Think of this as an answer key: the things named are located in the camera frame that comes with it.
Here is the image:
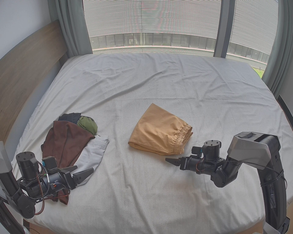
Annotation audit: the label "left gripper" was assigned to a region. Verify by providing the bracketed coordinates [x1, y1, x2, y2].
[47, 165, 94, 191]

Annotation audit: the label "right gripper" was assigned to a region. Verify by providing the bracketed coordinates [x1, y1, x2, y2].
[180, 156, 203, 172]

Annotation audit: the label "tan shorts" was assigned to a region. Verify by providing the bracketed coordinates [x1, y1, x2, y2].
[128, 103, 193, 156]

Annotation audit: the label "bed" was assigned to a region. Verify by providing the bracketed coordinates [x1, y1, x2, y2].
[0, 19, 293, 234]

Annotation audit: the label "pale grey garment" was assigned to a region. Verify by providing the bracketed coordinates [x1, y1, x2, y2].
[73, 135, 110, 186]

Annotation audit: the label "brown garment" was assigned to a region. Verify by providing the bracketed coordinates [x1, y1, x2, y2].
[41, 120, 96, 206]

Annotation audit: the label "green garment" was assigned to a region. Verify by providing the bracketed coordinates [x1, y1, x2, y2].
[77, 116, 99, 134]

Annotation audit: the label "black garment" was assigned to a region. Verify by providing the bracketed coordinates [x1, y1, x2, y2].
[57, 112, 81, 125]

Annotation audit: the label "grey-green curtain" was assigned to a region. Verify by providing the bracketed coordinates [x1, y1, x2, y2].
[54, 0, 93, 57]
[261, 0, 293, 99]

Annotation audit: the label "window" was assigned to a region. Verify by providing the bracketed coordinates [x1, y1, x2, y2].
[82, 0, 278, 69]

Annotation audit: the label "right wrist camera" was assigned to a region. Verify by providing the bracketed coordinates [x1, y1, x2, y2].
[191, 146, 204, 158]

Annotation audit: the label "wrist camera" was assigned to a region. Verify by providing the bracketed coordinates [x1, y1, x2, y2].
[191, 146, 204, 158]
[42, 156, 60, 175]

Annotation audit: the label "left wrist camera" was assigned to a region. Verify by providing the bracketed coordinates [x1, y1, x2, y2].
[42, 156, 60, 175]

